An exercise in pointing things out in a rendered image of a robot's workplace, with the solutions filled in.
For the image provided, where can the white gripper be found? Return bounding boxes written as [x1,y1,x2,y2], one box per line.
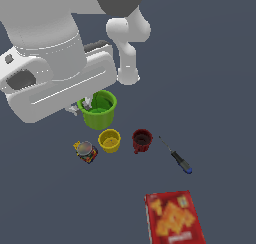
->
[0,42,118,124]

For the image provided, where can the green cup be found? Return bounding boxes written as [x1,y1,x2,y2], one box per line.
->
[77,89,118,131]

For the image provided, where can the yellow cup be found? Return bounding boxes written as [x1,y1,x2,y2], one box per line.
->
[97,128,122,154]

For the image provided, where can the colourful printed can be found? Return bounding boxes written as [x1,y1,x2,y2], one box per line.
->
[72,140,99,165]

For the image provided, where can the dark red mug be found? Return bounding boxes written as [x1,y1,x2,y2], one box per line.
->
[131,128,154,155]

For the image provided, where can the red cracker box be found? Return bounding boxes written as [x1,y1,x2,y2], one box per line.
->
[144,190,207,244]

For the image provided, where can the blue handled screwdriver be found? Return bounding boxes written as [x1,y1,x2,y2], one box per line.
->
[158,135,193,175]

